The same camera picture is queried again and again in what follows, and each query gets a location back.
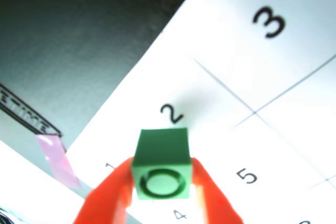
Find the green cube with round recess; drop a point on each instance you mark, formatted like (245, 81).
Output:
(162, 155)

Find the black printed label strip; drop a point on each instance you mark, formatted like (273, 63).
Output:
(29, 116)

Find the white numbered grid paper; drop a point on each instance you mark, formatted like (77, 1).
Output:
(236, 77)

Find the pink tape piece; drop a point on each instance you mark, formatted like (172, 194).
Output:
(57, 158)

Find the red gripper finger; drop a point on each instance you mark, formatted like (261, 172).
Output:
(105, 197)
(218, 203)

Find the white base sheet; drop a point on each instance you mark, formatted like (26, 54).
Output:
(31, 190)

